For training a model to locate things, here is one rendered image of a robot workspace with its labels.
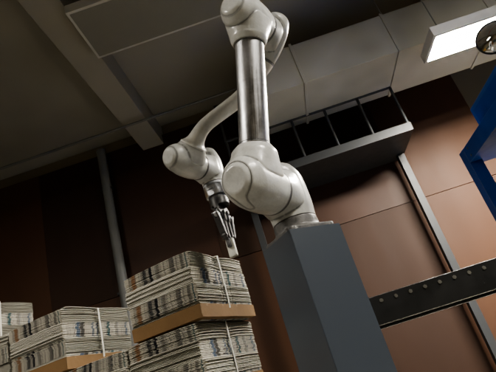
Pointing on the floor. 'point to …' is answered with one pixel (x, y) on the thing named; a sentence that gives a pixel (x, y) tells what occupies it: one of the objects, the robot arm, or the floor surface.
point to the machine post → (482, 181)
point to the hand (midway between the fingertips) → (232, 247)
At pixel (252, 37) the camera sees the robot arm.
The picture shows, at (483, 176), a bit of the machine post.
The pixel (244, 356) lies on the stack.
